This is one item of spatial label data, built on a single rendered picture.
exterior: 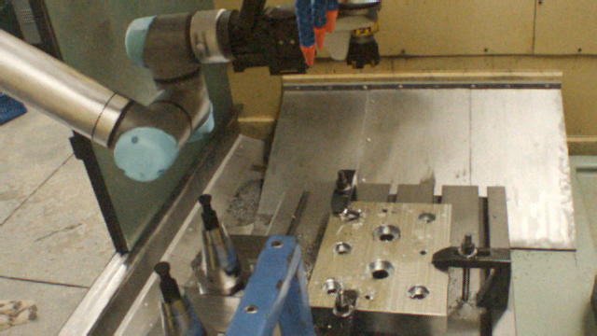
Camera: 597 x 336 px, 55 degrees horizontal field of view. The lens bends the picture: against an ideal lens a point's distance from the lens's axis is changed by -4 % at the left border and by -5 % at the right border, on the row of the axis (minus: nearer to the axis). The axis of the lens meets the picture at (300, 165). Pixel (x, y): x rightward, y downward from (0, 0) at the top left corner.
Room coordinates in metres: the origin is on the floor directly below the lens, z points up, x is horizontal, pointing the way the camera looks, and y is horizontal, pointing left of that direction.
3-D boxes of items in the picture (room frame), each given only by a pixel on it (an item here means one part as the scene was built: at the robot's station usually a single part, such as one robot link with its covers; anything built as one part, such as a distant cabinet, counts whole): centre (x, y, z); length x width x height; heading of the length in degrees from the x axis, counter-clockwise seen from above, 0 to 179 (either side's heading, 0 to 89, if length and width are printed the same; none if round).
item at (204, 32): (0.82, 0.09, 1.41); 0.08 x 0.05 x 0.08; 162
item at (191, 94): (0.83, 0.17, 1.30); 0.11 x 0.08 x 0.11; 166
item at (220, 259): (0.53, 0.11, 1.26); 0.04 x 0.04 x 0.07
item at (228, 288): (0.53, 0.11, 1.21); 0.06 x 0.06 x 0.03
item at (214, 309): (0.48, 0.12, 1.21); 0.07 x 0.05 x 0.01; 72
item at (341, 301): (0.64, -0.03, 0.97); 0.13 x 0.03 x 0.15; 162
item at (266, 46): (0.80, 0.01, 1.40); 0.12 x 0.08 x 0.09; 72
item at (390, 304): (0.80, -0.12, 0.96); 0.29 x 0.23 x 0.05; 162
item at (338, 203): (0.99, -0.08, 0.97); 0.13 x 0.03 x 0.15; 162
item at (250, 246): (0.58, 0.09, 1.21); 0.07 x 0.05 x 0.01; 72
